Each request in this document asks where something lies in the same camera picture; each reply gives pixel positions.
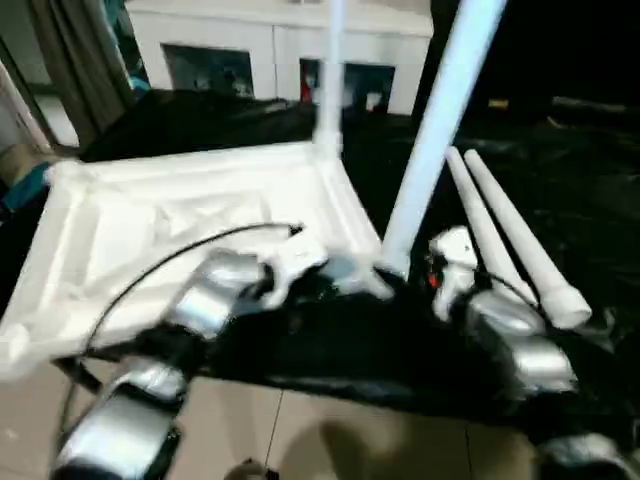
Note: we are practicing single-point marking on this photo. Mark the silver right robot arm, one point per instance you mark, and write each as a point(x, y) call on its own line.
point(520, 340)

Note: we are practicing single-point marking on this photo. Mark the white plastic table leg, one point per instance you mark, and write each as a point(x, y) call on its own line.
point(332, 75)
point(520, 240)
point(440, 125)
point(480, 225)

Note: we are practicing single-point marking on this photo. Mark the white glass-door cabinet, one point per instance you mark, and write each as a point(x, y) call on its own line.
point(225, 30)

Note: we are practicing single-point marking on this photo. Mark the black cabinet with gold label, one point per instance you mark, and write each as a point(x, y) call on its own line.
point(550, 50)

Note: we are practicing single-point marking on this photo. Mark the teal blue box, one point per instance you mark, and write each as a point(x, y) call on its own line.
point(25, 185)

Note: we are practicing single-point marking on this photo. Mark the white plastic table top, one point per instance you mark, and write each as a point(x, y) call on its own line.
point(150, 200)

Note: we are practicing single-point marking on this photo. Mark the grey curtain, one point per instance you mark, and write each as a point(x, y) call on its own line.
point(75, 65)

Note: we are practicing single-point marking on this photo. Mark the black work mat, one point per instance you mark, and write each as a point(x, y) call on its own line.
point(350, 340)

